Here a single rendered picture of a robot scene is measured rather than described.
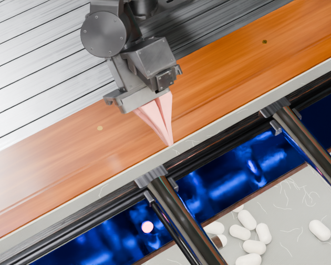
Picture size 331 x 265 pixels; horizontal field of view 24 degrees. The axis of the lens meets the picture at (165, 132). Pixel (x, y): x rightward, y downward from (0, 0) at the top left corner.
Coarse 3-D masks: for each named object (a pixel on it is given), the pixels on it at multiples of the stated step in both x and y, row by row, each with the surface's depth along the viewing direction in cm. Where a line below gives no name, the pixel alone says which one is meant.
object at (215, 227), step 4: (212, 224) 110; (216, 224) 110; (220, 224) 110; (204, 228) 110; (208, 228) 110; (212, 228) 110; (216, 228) 110; (220, 228) 110; (208, 232) 111; (212, 232) 110; (216, 232) 110; (220, 232) 110
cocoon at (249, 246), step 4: (248, 240) 109; (252, 240) 109; (244, 244) 109; (248, 244) 109; (252, 244) 109; (256, 244) 109; (260, 244) 109; (264, 244) 109; (244, 248) 109; (248, 248) 109; (252, 248) 108; (256, 248) 108; (260, 248) 108; (264, 248) 109; (248, 252) 109; (252, 252) 109; (256, 252) 109; (260, 252) 109
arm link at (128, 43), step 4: (124, 4) 100; (128, 4) 102; (124, 8) 100; (128, 8) 101; (124, 12) 100; (128, 12) 101; (128, 16) 101; (132, 16) 101; (132, 20) 101; (132, 24) 101; (136, 24) 102; (132, 28) 101; (136, 28) 101; (132, 32) 101; (136, 32) 101; (140, 32) 102; (132, 36) 101; (136, 36) 101; (128, 40) 100; (132, 40) 102; (128, 44) 102
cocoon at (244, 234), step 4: (232, 228) 110; (236, 228) 110; (240, 228) 110; (244, 228) 110; (232, 232) 110; (236, 232) 110; (240, 232) 110; (244, 232) 110; (248, 232) 110; (236, 236) 110; (240, 236) 110; (244, 236) 110; (248, 236) 110
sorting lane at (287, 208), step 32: (320, 64) 127; (224, 128) 121; (160, 160) 118; (96, 192) 115; (288, 192) 115; (320, 192) 115; (32, 224) 112; (224, 224) 112; (256, 224) 112; (288, 224) 112; (160, 256) 110; (224, 256) 110; (288, 256) 110; (320, 256) 110
